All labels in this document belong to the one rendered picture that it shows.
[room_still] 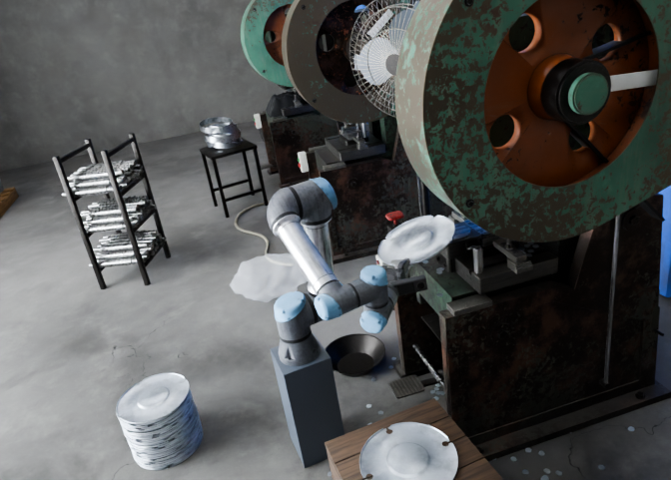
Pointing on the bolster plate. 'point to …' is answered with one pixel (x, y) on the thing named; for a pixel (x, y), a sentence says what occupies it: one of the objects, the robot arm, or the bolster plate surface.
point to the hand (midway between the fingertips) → (409, 261)
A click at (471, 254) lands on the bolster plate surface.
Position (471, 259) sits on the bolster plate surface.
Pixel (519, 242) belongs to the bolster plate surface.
